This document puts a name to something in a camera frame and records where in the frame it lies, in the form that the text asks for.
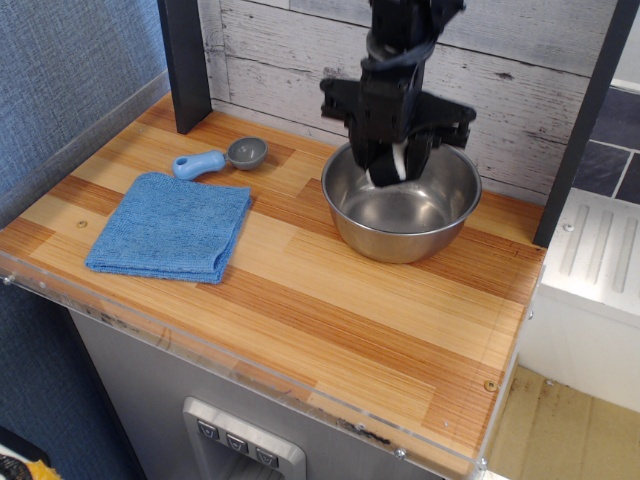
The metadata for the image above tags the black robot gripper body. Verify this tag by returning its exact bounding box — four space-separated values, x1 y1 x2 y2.
320 65 476 150

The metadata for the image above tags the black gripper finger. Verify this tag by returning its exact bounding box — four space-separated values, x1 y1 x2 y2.
349 130 384 170
404 131 440 180

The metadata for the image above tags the black and white sushi roll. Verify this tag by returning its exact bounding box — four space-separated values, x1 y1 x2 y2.
365 142 408 187

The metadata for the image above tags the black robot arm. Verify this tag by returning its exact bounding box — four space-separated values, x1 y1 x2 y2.
320 1 476 187

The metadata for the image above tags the stainless steel bowl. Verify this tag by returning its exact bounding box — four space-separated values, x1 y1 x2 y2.
321 144 482 263

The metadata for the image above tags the blue folded cloth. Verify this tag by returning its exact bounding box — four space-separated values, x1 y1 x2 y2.
85 172 251 284

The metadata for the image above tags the white toy cabinet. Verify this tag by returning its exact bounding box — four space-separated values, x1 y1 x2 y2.
518 189 639 411

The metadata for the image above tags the clear acrylic edge guard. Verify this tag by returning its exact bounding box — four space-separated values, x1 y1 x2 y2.
1 242 544 479

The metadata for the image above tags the silver dispenser button panel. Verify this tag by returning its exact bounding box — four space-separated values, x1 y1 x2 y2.
183 397 307 479

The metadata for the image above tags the yellow object at corner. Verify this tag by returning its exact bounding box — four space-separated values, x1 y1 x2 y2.
25 460 62 480

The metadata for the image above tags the blue handled grey scoop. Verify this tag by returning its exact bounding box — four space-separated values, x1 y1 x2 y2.
172 137 269 181

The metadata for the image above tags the dark grey left post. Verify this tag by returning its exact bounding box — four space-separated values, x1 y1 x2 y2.
157 0 212 134

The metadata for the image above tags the dark grey post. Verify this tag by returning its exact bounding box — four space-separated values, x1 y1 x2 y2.
157 0 212 134
533 0 639 248

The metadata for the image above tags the dark grey right post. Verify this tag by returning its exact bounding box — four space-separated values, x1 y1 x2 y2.
533 0 639 248

